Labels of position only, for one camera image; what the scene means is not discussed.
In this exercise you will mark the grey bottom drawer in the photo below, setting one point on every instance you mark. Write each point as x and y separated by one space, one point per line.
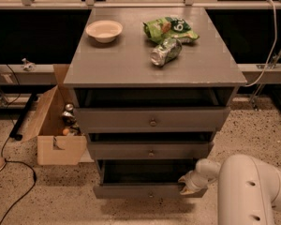
143 178

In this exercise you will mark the grey top drawer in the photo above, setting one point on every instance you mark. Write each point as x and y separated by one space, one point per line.
134 120

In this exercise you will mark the cardboard box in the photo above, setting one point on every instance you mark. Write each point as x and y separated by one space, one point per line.
54 147

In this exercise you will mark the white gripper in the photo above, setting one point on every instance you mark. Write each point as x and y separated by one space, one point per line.
194 181

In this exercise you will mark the green chip bag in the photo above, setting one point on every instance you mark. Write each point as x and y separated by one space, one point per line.
169 27

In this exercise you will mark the grey drawer cabinet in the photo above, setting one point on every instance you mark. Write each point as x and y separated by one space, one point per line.
121 75

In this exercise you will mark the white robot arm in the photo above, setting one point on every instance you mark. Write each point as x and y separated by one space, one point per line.
248 189

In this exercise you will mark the white bowl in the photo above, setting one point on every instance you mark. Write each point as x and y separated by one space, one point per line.
104 31

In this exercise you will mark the grey drawer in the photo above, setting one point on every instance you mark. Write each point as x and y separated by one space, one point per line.
134 120
143 178
129 150

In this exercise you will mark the grey middle drawer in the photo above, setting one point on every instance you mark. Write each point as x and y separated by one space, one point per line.
129 150

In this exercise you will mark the small crumpled foil object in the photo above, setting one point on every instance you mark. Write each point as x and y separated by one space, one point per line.
27 65

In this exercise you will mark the crushed green soda can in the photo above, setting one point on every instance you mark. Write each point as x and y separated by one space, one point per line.
168 50

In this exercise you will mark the cans inside cardboard box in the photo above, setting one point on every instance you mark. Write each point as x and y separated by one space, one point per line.
71 126

